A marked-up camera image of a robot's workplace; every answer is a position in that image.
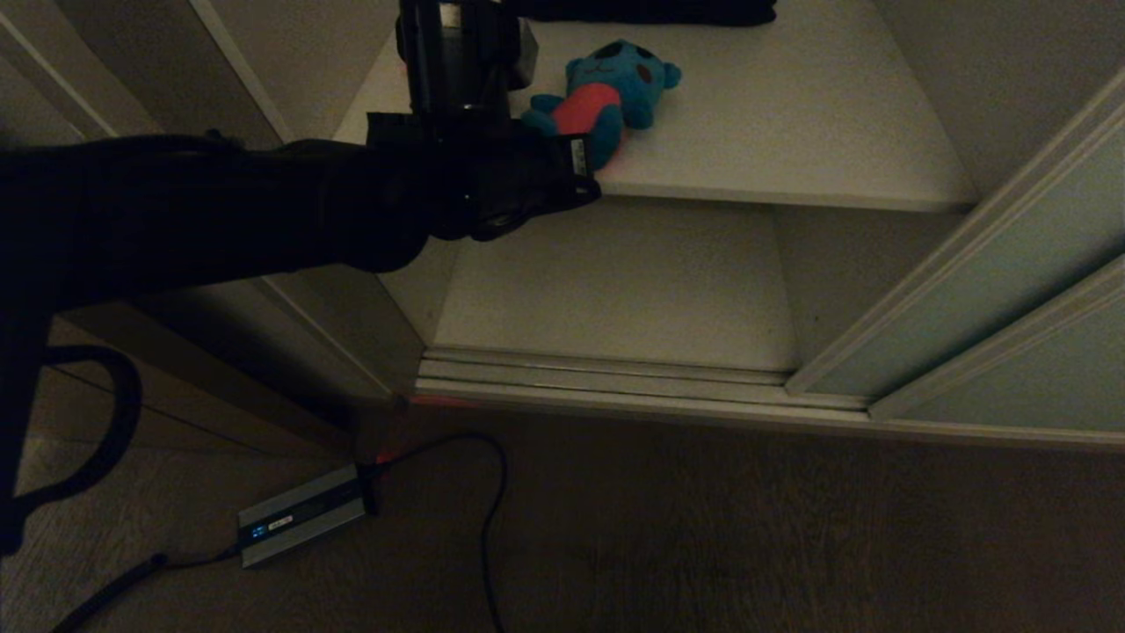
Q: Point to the silver power supply box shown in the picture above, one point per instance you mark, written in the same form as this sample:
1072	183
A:
303	519

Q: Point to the black folded garment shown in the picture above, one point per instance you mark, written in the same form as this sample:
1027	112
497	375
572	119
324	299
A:
650	10

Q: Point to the white wardrobe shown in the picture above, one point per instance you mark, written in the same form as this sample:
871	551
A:
615	281

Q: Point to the white wardrobe shelf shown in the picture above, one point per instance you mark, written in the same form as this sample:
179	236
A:
773	123

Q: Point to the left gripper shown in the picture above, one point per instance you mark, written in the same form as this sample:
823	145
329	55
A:
457	70

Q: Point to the wardrobe door floor track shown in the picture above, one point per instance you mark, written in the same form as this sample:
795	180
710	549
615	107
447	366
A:
615	387

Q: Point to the blue plush bear toy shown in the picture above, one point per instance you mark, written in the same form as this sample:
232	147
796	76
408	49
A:
615	83

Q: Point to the sliding closet door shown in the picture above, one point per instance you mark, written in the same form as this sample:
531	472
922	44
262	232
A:
967	290

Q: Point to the sliding wardrobe door glass panel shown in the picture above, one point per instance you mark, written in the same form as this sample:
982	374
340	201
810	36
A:
1037	369

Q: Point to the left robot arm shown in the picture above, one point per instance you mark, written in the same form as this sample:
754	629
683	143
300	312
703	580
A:
220	211

